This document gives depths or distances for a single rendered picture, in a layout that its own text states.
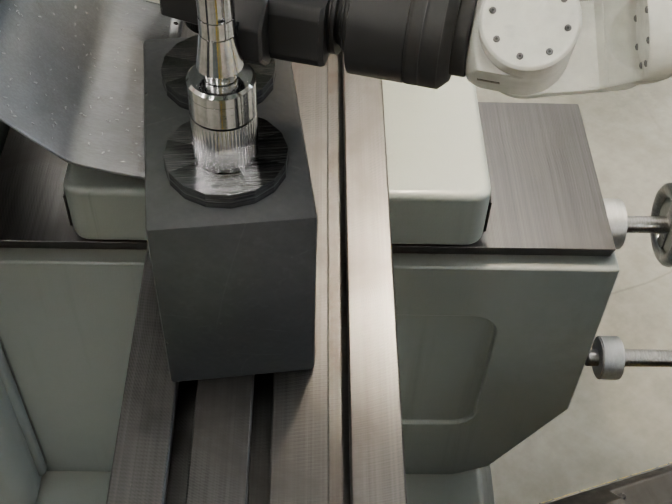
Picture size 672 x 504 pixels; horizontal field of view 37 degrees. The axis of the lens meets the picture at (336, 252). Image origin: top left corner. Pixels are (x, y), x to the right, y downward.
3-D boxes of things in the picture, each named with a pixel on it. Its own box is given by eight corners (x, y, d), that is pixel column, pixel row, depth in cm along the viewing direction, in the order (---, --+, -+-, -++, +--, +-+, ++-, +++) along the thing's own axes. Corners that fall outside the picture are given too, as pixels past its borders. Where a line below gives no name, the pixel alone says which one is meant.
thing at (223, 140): (267, 164, 71) (265, 100, 67) (204, 180, 70) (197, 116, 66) (246, 123, 74) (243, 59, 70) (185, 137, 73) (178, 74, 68)
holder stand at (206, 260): (288, 187, 98) (287, 16, 83) (315, 370, 84) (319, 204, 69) (165, 196, 97) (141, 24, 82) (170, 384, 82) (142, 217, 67)
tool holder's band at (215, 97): (265, 100, 67) (265, 89, 66) (197, 116, 66) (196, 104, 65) (243, 59, 70) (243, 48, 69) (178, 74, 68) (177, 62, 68)
